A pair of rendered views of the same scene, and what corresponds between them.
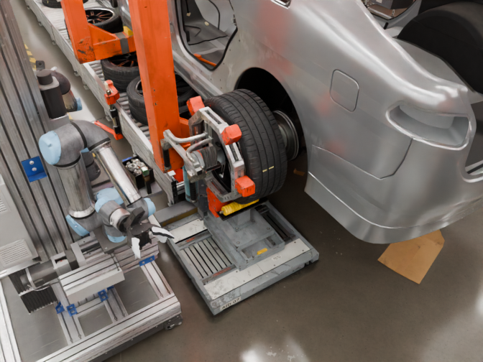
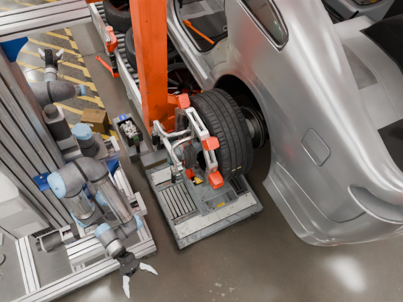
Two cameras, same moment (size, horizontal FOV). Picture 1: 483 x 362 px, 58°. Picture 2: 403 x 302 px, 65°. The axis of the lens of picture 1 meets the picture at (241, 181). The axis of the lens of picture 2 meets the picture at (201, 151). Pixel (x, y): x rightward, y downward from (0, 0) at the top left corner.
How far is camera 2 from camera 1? 87 cm
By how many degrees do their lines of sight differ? 17
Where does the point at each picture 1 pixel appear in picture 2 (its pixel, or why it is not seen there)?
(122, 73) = (121, 18)
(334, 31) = (319, 97)
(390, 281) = not seen: hidden behind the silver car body
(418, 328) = (325, 276)
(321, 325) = (256, 266)
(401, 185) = (344, 230)
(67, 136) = (72, 179)
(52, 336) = (60, 263)
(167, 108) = (158, 95)
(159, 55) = (155, 58)
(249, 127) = (226, 137)
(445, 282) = not seen: hidden behind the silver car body
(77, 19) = not seen: outside the picture
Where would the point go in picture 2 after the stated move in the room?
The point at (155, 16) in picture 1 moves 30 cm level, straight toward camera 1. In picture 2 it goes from (155, 27) to (156, 65)
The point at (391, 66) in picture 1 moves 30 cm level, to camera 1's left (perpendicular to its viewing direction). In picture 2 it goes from (364, 154) to (295, 145)
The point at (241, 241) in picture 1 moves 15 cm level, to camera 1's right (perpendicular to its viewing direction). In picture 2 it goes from (205, 196) to (223, 198)
